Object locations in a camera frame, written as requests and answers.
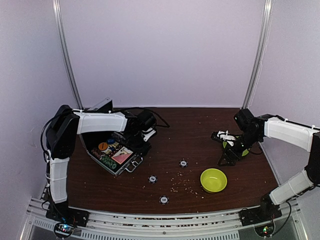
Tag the left frame post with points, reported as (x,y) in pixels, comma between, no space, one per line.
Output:
(65,52)

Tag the blue small blind button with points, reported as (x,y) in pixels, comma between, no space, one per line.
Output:
(111,141)

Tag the right frame post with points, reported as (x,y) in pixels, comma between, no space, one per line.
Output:
(260,50)

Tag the green bowl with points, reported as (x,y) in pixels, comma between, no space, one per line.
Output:
(213,180)

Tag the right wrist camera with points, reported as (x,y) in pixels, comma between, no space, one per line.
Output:
(223,137)

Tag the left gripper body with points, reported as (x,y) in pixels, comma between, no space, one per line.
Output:
(134,141)

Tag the aluminium poker case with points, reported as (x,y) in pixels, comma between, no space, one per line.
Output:
(99,123)

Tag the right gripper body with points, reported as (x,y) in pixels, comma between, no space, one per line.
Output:
(238,153)

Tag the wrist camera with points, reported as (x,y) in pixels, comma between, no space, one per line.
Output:
(223,137)
(149,133)

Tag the orange big blind button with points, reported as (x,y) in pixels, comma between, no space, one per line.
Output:
(103,146)

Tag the green plate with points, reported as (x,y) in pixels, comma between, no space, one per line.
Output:
(244,153)

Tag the pink playing card deck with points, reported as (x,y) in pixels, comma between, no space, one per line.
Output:
(122,155)

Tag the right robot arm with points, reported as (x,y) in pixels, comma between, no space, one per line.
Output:
(292,148)

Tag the purple 500 chip front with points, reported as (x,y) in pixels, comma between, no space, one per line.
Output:
(164,200)

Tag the purple 500 chip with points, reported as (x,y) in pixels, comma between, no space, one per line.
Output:
(164,200)
(152,179)
(183,163)

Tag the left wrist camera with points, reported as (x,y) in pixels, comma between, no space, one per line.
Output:
(149,133)

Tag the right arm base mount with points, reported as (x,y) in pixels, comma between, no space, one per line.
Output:
(262,216)

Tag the frame post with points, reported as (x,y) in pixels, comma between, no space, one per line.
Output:
(260,50)
(65,52)

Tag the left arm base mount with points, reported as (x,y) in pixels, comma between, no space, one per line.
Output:
(67,218)

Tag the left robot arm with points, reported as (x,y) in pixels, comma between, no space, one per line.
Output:
(58,143)

